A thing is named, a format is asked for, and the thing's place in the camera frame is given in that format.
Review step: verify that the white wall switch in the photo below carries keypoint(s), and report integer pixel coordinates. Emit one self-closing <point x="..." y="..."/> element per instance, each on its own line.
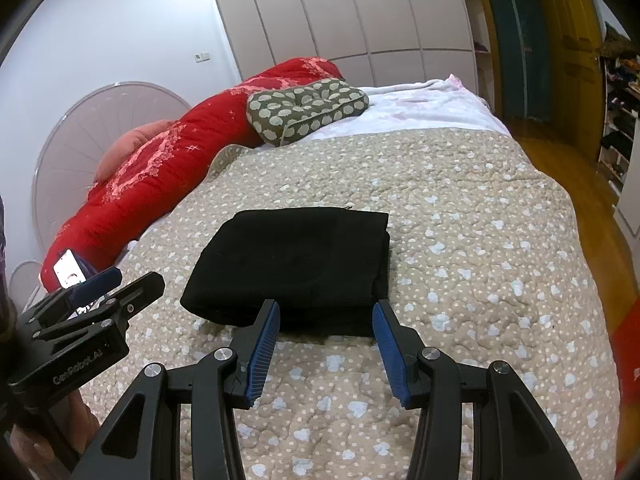
<point x="201" y="57"/>

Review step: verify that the white pink bed sheet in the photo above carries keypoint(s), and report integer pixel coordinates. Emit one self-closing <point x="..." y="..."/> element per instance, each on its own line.
<point x="425" y="107"/>

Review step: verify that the green patterned cushion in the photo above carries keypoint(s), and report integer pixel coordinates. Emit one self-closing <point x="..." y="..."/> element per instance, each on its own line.
<point x="305" y="107"/>

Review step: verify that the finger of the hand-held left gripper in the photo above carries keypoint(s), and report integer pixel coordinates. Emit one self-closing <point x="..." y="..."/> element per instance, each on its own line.
<point x="135" y="292"/>
<point x="97" y="282"/>

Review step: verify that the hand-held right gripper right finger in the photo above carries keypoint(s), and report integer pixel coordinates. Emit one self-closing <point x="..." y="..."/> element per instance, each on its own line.
<point x="392" y="355"/>

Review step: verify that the smartphone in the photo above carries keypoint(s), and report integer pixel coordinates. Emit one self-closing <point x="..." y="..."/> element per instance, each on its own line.
<point x="67" y="271"/>

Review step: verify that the beige spotted quilt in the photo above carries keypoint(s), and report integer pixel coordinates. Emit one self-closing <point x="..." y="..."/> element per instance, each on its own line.
<point x="450" y="260"/>

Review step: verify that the white wardrobe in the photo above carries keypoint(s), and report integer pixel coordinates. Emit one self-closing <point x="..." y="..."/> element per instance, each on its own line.
<point x="340" y="10"/>

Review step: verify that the shoe rack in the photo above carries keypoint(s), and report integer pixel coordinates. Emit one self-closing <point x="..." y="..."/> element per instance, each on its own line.
<point x="620" y="105"/>

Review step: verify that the yellow wooden door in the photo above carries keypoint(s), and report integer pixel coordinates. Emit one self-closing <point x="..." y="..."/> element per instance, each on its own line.
<point x="575" y="30"/>

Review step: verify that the white cabinet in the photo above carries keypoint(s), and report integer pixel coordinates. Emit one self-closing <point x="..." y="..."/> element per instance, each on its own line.
<point x="629" y="210"/>

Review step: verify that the open wardrobe shelves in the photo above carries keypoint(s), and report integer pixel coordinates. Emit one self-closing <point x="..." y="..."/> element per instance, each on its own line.
<point x="480" y="20"/>

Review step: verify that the green door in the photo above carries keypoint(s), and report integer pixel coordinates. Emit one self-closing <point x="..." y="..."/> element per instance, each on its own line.
<point x="520" y="35"/>

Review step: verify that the round white headboard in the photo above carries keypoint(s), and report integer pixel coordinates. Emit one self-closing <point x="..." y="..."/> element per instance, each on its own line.
<point x="80" y="135"/>

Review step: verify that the pink pillow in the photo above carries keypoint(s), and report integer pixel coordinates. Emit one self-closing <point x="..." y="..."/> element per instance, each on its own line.
<point x="132" y="146"/>

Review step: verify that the person's left hand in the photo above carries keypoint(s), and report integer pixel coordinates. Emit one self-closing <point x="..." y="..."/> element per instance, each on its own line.
<point x="30" y="455"/>

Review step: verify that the red cloth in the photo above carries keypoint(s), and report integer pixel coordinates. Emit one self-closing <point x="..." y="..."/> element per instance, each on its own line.
<point x="627" y="355"/>

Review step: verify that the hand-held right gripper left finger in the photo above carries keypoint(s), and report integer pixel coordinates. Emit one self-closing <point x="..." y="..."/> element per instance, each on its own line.
<point x="262" y="350"/>

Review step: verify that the black pants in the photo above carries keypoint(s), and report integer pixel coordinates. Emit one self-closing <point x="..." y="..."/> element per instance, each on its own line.
<point x="300" y="260"/>

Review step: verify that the red embroidered duvet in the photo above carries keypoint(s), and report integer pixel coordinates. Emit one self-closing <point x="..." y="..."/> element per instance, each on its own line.
<point x="165" y="160"/>

